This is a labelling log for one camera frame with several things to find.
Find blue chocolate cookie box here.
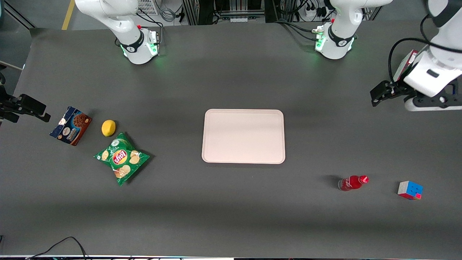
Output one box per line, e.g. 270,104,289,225
49,106,92,146

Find pale pink plastic tray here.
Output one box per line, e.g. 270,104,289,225
201,109,286,164

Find red cookie box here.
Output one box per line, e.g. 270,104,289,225
393,49,419,82

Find grey coiled cable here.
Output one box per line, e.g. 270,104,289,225
159,0,181,23

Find colourful puzzle cube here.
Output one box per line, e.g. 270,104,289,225
397,181,423,200

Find red soda bottle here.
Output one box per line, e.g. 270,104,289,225
338,175,369,191

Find black arm base cable bundle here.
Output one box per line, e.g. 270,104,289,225
275,19,322,42

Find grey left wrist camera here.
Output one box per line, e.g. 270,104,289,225
404,96,462,112

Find white power strip with plugs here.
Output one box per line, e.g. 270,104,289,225
302,3,327,19

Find yellow lemon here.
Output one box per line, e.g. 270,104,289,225
101,120,116,137

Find white vented box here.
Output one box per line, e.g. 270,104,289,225
136,0,160,16

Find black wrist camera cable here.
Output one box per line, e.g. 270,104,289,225
388,14,439,86

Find black looping table cable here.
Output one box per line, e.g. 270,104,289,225
26,236,89,260

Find black metal rack frame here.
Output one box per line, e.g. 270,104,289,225
182,0,279,26

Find green chips bag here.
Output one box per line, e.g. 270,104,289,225
93,133,150,186

